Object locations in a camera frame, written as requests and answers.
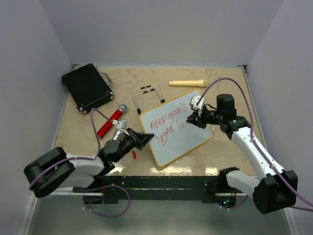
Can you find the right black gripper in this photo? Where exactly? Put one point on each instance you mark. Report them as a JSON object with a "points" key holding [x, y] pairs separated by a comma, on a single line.
{"points": [[193, 118]]}

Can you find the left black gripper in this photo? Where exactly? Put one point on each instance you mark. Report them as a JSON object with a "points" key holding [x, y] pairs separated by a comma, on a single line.
{"points": [[140, 140]]}

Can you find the red marker cap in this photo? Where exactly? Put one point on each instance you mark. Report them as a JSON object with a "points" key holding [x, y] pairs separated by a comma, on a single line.
{"points": [[134, 154]]}

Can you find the yellow framed whiteboard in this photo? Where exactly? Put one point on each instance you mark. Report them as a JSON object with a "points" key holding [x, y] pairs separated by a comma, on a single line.
{"points": [[173, 136]]}

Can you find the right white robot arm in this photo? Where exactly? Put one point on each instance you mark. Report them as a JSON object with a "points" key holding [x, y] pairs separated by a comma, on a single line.
{"points": [[273, 188]]}

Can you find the silver toy microphone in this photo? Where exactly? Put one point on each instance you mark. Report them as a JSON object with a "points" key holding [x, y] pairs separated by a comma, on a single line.
{"points": [[118, 135]]}

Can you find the cream toy microphone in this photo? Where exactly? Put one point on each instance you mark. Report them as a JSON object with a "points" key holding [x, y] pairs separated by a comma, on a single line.
{"points": [[189, 83]]}

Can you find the black carrying case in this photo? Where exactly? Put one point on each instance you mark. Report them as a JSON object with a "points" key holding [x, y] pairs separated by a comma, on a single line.
{"points": [[88, 88]]}

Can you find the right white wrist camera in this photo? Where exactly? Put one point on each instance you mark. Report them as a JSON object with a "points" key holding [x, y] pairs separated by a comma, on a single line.
{"points": [[196, 104]]}

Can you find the wire whiteboard stand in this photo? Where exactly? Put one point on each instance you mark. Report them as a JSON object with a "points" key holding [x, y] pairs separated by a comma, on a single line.
{"points": [[144, 93]]}

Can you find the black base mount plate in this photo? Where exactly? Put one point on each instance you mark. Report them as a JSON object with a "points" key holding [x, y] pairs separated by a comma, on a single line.
{"points": [[174, 188]]}

